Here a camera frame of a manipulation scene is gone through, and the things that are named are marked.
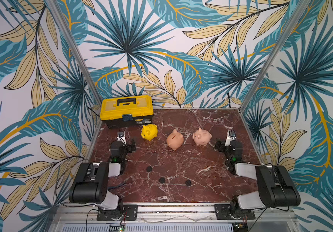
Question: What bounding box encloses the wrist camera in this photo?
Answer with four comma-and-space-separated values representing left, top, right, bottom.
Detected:
117, 130, 126, 144
225, 129, 236, 147

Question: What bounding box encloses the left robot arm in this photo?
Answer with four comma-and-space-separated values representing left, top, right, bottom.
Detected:
69, 140, 136, 212

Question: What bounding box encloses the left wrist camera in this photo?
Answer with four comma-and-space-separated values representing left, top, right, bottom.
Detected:
117, 130, 126, 144

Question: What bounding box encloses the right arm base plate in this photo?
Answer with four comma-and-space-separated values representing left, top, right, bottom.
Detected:
214, 204, 255, 220

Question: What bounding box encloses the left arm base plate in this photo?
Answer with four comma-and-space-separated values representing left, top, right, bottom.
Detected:
97, 205, 138, 221

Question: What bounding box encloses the orange piggy bank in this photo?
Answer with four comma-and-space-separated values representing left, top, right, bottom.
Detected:
166, 129, 184, 150

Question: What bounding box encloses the pink piggy bank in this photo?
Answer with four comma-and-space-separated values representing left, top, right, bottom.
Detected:
192, 128, 212, 146

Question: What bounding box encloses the yellow piggy bank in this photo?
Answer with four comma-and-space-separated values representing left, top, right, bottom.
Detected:
140, 124, 158, 141

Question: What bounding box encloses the yellow black toolbox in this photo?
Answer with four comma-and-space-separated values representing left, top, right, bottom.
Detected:
100, 95, 154, 128

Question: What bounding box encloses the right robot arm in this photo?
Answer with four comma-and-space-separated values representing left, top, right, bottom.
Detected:
214, 140, 301, 219

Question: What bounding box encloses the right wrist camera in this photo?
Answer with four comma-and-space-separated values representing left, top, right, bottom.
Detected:
225, 129, 236, 147

